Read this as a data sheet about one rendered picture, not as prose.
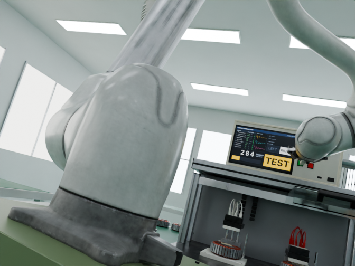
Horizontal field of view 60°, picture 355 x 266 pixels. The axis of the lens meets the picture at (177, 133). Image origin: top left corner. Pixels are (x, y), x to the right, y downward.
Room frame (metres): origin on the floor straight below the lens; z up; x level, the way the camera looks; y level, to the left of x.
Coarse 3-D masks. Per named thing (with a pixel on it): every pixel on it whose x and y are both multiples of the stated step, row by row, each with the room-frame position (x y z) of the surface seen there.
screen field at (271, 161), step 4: (268, 156) 1.24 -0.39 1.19; (272, 156) 1.23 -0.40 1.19; (276, 156) 1.23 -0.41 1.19; (264, 160) 1.24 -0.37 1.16; (268, 160) 1.24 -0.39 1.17; (272, 160) 1.23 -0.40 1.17; (276, 160) 1.23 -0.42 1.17; (280, 160) 1.22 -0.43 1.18; (284, 160) 1.22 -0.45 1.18; (288, 160) 1.21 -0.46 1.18; (264, 164) 1.24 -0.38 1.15; (268, 164) 1.24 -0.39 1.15; (272, 164) 1.23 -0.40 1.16; (276, 164) 1.23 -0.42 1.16; (280, 164) 1.22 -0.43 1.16; (284, 164) 1.22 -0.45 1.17; (288, 164) 1.21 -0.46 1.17; (280, 168) 1.22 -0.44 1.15; (284, 168) 1.22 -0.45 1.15; (288, 168) 1.21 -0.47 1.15
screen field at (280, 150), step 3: (267, 144) 1.24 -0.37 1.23; (267, 147) 1.24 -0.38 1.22; (270, 147) 1.24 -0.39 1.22; (273, 147) 1.24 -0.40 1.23; (276, 147) 1.23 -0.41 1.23; (279, 147) 1.23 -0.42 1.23; (282, 147) 1.22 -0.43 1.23; (285, 147) 1.22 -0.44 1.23; (267, 150) 1.24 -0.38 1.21; (270, 150) 1.24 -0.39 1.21; (273, 150) 1.23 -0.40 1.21; (276, 150) 1.23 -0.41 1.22; (279, 150) 1.23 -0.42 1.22; (282, 150) 1.22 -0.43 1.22; (285, 150) 1.22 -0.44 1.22; (279, 153) 1.23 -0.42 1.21; (282, 153) 1.22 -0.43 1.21; (285, 153) 1.22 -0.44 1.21
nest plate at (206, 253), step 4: (208, 248) 1.22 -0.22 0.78; (200, 252) 1.10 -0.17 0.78; (204, 252) 1.10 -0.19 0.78; (208, 252) 1.12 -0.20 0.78; (208, 256) 1.09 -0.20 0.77; (212, 256) 1.08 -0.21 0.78; (216, 256) 1.08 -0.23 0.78; (220, 256) 1.09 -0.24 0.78; (220, 260) 1.07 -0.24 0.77; (224, 260) 1.07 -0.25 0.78; (228, 260) 1.07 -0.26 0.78; (232, 260) 1.08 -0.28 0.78; (236, 260) 1.10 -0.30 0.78; (240, 260) 1.12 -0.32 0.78; (244, 260) 1.14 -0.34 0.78; (232, 264) 1.06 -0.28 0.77; (236, 264) 1.06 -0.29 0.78; (240, 264) 1.05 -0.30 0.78; (244, 264) 1.05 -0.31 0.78
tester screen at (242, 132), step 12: (240, 132) 1.28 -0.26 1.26; (252, 132) 1.27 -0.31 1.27; (264, 132) 1.25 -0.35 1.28; (276, 132) 1.23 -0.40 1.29; (240, 144) 1.28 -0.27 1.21; (252, 144) 1.26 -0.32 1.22; (264, 144) 1.25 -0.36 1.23; (276, 144) 1.23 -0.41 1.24; (288, 144) 1.22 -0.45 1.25; (240, 156) 1.27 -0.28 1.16; (264, 156) 1.24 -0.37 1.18; (288, 156) 1.21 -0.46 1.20; (276, 168) 1.23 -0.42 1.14
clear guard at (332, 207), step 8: (296, 192) 0.97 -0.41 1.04; (304, 192) 0.96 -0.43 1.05; (312, 192) 0.96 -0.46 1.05; (296, 200) 0.94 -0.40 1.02; (304, 200) 0.94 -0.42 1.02; (312, 200) 0.94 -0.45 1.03; (328, 200) 0.93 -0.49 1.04; (336, 200) 0.93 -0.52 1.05; (320, 208) 0.91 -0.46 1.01; (328, 208) 0.91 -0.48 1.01; (336, 208) 0.91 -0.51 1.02; (344, 208) 0.91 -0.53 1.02; (352, 216) 0.89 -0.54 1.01
